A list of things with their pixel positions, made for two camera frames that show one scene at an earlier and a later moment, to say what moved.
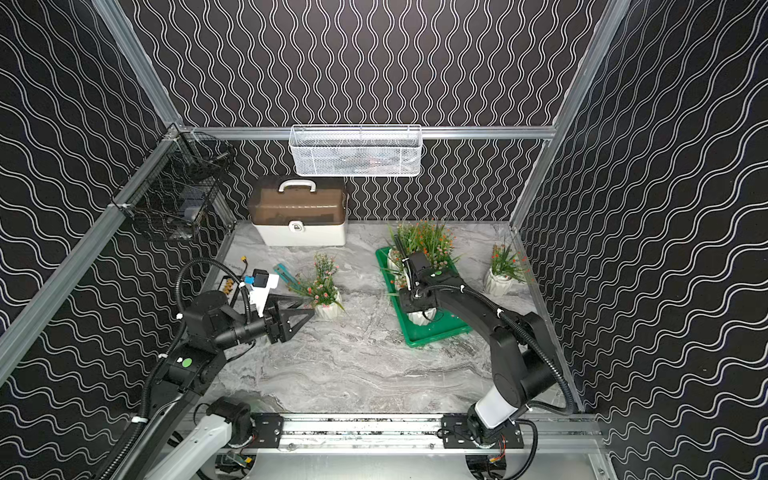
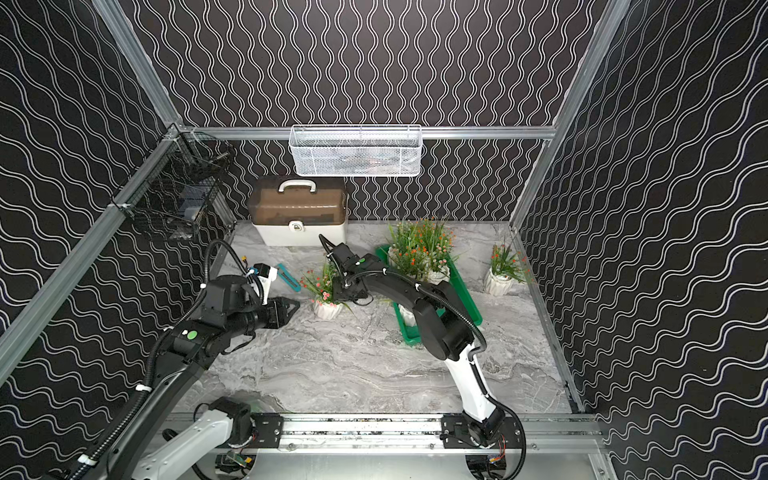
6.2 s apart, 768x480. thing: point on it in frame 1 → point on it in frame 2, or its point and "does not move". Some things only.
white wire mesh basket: x=356 y=150 does not move
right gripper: x=408 y=307 → x=338 y=295
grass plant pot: x=506 y=265 does not move
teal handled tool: x=289 y=278 does not move
